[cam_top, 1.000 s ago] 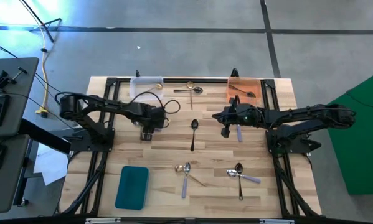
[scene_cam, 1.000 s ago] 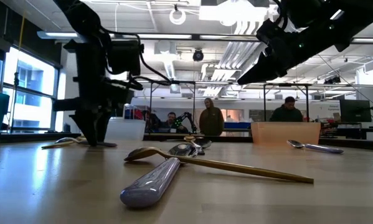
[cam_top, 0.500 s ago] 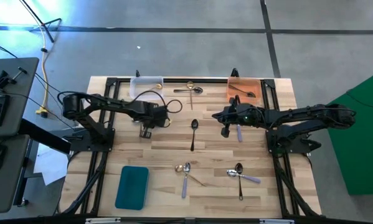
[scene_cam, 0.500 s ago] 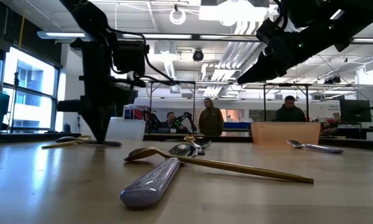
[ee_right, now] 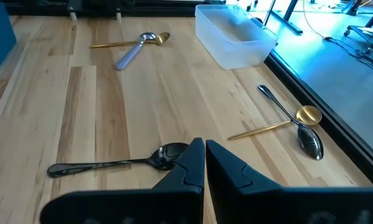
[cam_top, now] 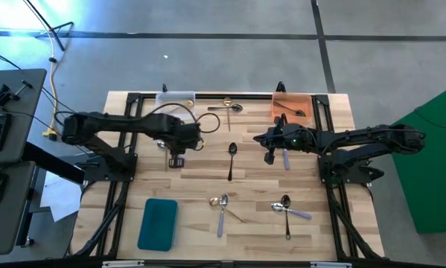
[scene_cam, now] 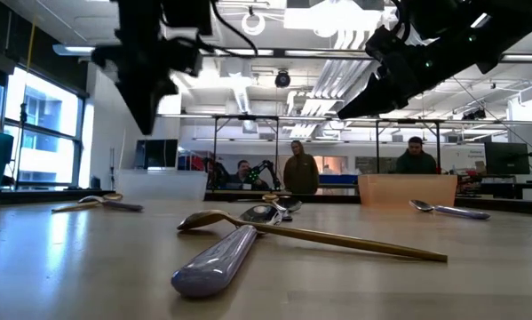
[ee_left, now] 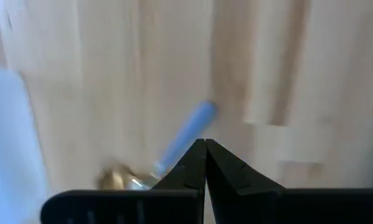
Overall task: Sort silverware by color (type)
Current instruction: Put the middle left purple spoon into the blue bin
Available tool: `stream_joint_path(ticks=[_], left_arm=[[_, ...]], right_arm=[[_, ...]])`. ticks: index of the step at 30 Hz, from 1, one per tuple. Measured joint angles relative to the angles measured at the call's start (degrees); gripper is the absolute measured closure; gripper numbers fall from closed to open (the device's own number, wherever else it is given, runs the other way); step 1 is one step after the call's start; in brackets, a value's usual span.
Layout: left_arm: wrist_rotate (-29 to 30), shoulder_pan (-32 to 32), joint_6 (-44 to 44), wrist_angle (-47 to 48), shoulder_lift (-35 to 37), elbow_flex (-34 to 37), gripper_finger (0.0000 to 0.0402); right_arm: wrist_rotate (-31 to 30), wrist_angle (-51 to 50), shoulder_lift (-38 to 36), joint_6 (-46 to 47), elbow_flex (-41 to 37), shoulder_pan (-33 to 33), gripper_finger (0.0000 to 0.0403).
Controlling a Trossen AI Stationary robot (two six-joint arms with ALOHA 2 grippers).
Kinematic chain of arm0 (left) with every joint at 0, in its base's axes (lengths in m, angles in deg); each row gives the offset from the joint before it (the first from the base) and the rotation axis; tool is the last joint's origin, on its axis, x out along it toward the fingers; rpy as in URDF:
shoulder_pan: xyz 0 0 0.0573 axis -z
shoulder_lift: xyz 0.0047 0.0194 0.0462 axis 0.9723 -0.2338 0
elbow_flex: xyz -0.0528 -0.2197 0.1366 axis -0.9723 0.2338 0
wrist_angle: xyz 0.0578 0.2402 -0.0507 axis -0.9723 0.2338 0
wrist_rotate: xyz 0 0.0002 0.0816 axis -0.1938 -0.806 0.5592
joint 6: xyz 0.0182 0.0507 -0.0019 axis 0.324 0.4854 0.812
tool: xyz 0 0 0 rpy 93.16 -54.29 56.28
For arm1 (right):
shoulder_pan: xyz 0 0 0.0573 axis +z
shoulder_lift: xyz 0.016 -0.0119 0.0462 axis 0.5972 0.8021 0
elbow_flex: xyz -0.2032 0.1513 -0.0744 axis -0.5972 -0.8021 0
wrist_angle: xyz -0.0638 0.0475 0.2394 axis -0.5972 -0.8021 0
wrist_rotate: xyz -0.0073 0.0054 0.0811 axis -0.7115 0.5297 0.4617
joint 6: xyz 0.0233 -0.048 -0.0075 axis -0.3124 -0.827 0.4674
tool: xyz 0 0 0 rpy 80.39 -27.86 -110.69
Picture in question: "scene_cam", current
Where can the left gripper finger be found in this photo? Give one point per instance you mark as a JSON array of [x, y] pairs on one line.
[[163, 100], [143, 106]]

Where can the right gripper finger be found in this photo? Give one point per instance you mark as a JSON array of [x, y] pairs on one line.
[[372, 86], [381, 104]]

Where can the gold spoon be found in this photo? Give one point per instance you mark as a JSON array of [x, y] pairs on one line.
[[113, 196], [270, 197], [203, 218]]

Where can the black spoon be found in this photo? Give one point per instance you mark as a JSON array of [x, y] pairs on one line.
[[290, 204]]

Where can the background black robot arm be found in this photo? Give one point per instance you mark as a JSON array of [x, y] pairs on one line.
[[216, 173], [267, 169]]

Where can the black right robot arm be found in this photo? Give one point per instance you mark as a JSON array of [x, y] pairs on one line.
[[492, 26]]

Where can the black monitor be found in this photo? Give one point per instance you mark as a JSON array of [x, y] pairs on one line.
[[506, 158], [156, 154]]

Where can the person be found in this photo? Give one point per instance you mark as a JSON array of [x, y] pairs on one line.
[[244, 171], [415, 162], [301, 173]]

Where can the red storage bin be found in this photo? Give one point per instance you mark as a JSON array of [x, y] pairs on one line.
[[192, 162]]

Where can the clear plastic bin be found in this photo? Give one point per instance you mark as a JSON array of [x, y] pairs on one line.
[[159, 186]]

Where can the blue storage bin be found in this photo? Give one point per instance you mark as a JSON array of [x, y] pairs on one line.
[[339, 179]]

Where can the black ceiling spotlight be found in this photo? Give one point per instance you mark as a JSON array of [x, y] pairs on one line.
[[282, 80]]

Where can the orange plastic bin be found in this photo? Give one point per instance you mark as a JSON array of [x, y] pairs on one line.
[[407, 191]]

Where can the large window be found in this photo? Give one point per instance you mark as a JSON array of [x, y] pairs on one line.
[[48, 111]]

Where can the black metal rig frame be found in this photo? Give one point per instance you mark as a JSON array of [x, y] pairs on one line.
[[215, 151], [377, 146]]

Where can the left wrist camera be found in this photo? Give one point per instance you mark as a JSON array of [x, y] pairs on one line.
[[188, 18]]

